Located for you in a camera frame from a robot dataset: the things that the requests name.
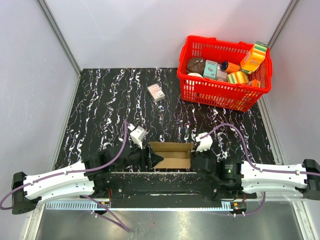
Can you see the tall orange juice carton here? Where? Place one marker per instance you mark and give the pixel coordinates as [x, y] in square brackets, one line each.
[253, 59]

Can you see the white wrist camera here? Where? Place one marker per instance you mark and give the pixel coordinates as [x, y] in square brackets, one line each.
[137, 135]
[204, 141]

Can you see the brown round bread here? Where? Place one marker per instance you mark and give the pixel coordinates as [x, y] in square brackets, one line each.
[196, 65]

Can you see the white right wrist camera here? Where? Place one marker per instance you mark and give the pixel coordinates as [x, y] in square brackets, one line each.
[204, 141]

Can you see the pink grey small box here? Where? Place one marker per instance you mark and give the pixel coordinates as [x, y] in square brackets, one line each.
[221, 75]

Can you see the small orange packet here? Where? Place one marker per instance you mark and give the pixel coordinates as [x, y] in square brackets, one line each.
[254, 83]

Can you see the yellow green striped sponge pack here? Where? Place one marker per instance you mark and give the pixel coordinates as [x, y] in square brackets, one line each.
[238, 77]

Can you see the brown cardboard box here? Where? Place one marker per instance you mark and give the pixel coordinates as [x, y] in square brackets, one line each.
[173, 155]

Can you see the orange can with blue lid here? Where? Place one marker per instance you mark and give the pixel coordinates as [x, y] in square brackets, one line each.
[229, 67]

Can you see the aluminium front rail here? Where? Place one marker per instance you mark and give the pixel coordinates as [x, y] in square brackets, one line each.
[156, 205]

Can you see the small grey card box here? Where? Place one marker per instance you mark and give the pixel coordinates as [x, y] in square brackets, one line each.
[156, 93]

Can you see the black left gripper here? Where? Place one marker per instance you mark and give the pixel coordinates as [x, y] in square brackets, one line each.
[149, 159]

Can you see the red plastic shopping basket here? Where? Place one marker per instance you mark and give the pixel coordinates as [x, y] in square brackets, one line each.
[218, 93]

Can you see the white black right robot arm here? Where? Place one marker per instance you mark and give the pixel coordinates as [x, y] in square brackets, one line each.
[235, 179]

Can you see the teal small box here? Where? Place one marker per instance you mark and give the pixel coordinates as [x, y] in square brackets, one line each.
[210, 69]

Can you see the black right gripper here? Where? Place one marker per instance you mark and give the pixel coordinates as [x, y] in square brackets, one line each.
[196, 153]

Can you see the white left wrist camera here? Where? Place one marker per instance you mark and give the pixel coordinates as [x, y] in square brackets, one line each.
[137, 135]

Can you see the white round container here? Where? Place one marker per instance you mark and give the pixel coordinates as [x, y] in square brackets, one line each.
[194, 74]

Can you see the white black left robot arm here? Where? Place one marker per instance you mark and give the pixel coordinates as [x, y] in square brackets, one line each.
[87, 177]

